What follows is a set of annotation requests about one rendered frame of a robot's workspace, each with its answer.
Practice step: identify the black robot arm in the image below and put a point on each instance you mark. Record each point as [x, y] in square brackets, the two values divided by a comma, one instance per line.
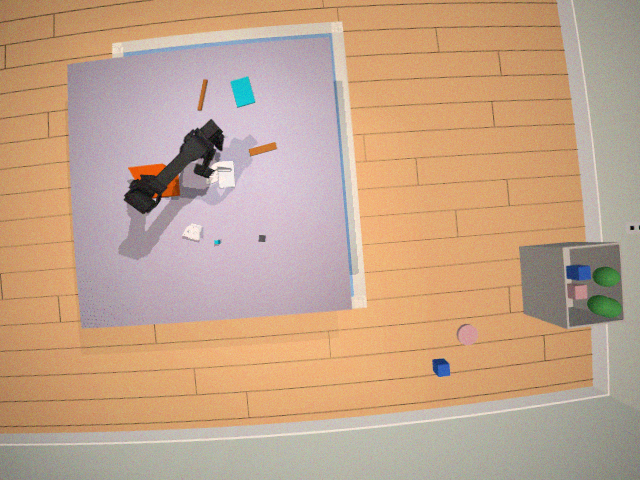
[192, 149]

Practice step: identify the teal flat square plate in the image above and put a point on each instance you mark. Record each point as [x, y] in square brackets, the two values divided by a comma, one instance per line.
[242, 91]

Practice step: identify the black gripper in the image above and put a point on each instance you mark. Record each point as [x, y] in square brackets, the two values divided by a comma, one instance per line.
[204, 170]

